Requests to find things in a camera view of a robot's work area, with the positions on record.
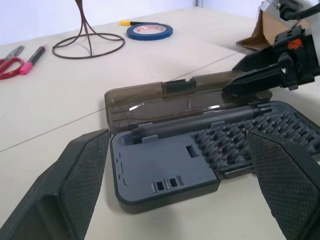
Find grey screwdriver bit case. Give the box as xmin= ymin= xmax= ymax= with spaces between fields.
xmin=103 ymin=70 xmax=320 ymax=207

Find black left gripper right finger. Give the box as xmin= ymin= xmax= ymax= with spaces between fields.
xmin=245 ymin=129 xmax=320 ymax=240

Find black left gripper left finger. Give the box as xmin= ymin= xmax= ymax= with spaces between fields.
xmin=0 ymin=129 xmax=112 ymax=240

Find dark grey screwdriver handle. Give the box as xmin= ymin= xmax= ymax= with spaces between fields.
xmin=131 ymin=103 xmax=273 ymax=146

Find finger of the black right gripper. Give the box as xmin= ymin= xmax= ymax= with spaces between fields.
xmin=221 ymin=52 xmax=294 ymax=98
xmin=231 ymin=46 xmax=282 ymax=75

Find black marker with pink cap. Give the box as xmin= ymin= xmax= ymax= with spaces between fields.
xmin=19 ymin=43 xmax=48 ymax=76

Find brown wire stand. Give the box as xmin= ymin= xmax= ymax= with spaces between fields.
xmin=51 ymin=0 xmax=126 ymax=60

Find blue tape roll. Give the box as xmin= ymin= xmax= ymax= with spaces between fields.
xmin=126 ymin=21 xmax=174 ymax=42

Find brown cardboard box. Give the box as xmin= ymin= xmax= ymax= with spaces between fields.
xmin=236 ymin=11 xmax=311 ymax=53

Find yellow pen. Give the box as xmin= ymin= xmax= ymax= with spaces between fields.
xmin=119 ymin=19 xmax=145 ymax=27

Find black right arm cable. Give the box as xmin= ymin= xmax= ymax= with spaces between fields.
xmin=279 ymin=0 xmax=320 ymax=21

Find red handled scissors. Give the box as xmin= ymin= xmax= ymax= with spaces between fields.
xmin=0 ymin=44 xmax=26 ymax=81

